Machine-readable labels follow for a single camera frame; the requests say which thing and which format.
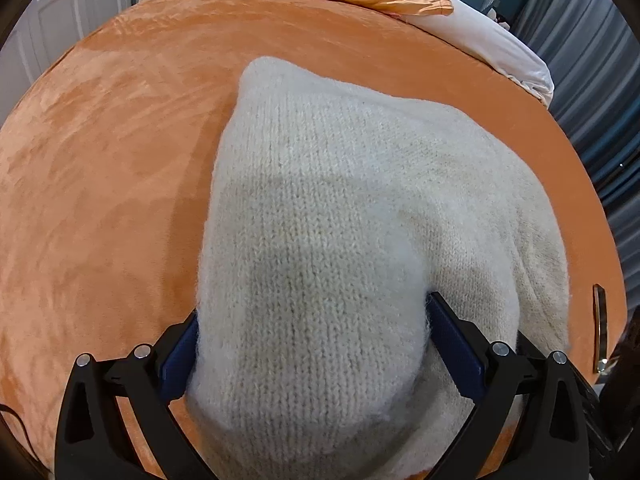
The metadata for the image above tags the orange plush bedspread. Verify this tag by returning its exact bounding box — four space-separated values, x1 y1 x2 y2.
1 0 627 464

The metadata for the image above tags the white duvet roll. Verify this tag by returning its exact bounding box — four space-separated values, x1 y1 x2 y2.
387 0 554 106

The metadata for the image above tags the black cable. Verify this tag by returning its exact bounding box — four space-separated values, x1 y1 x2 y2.
0 401 49 476

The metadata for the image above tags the plush toy on nightstand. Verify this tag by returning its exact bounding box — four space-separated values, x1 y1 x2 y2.
486 8 510 30

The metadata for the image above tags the grey blue curtain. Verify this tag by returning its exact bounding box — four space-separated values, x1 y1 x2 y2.
514 0 639 310

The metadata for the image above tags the cream sweater with black hearts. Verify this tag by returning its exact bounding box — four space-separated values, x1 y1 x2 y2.
186 58 570 479

